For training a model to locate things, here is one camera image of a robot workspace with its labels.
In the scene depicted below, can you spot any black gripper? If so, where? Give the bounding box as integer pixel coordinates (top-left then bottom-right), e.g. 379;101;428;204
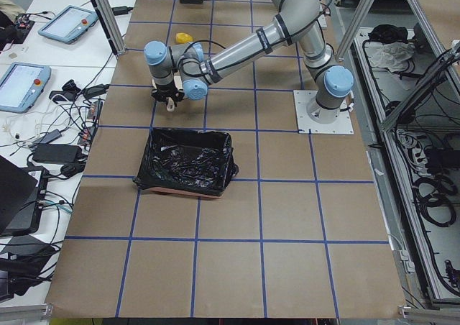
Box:
151;86;185;104

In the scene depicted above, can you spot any beige plastic dustpan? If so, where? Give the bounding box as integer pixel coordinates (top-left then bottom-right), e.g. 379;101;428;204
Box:
152;75;182;112

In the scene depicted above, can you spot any yellow green sponge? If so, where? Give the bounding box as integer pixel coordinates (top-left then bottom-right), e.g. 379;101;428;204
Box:
175;32;193;44

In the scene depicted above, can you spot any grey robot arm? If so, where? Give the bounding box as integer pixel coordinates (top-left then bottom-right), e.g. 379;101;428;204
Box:
144;0;354;118

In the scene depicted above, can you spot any bin with black bag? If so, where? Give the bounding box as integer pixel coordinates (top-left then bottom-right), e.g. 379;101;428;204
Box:
133;128;239;198

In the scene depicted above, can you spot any far teach pendant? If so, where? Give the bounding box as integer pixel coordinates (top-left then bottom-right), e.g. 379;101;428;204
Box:
38;5;98;44

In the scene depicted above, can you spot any teach pendant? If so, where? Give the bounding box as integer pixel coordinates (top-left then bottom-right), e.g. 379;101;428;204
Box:
1;62;51;114
38;5;98;44

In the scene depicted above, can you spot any black power adapter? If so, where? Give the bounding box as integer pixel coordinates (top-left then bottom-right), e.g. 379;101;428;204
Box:
32;144;81;164

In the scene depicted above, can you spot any near teach pendant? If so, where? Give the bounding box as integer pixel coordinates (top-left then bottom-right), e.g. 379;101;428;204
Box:
1;62;51;114

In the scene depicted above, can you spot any aluminium frame post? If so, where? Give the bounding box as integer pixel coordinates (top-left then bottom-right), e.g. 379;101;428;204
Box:
90;0;126;56

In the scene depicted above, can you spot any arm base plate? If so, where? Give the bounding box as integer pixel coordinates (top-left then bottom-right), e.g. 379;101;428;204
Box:
293;90;354;135

